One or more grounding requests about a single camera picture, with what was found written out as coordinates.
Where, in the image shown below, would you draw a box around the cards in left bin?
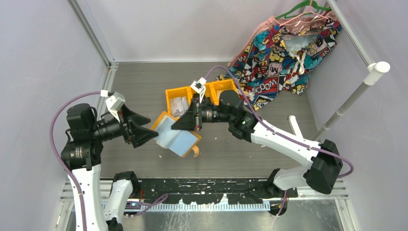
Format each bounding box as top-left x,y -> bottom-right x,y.
169,97 -> 189,117

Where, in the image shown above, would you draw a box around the pink hanger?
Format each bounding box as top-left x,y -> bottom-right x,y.
276,11 -> 333,35

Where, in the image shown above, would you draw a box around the colourful comic print shorts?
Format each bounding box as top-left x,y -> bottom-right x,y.
217,16 -> 342,111

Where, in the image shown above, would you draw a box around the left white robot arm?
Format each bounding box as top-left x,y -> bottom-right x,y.
61,103 -> 159,231

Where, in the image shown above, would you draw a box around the right yellow bin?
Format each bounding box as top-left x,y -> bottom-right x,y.
209,79 -> 238,105

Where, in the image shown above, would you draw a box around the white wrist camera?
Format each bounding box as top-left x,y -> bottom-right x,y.
190,77 -> 206,103
100,90 -> 126,122

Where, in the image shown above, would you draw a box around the green hanger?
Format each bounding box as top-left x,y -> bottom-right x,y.
275,0 -> 332,19

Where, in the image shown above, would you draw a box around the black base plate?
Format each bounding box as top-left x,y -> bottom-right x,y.
125,178 -> 298,216

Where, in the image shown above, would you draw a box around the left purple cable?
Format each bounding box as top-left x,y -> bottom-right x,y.
49,91 -> 104,231

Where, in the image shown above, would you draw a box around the yellow card holder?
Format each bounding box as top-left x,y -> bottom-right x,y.
151,111 -> 201,158

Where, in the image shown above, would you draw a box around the left yellow bin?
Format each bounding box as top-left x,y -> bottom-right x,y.
165,86 -> 192,118

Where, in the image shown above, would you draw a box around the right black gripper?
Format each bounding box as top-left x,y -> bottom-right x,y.
171,98 -> 233,132

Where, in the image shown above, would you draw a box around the pink garment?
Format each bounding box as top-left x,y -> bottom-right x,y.
227,11 -> 335,67

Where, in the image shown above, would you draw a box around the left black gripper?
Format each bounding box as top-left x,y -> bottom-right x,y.
90,103 -> 158,146

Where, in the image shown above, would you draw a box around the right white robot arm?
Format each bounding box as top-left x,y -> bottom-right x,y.
171,90 -> 343,198

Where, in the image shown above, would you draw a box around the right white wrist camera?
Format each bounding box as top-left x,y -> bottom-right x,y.
190,77 -> 206,103

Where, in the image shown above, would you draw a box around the white clothes rail pole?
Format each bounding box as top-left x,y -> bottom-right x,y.
288,61 -> 391,192

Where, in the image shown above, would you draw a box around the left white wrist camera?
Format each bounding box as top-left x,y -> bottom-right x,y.
100,90 -> 126,122

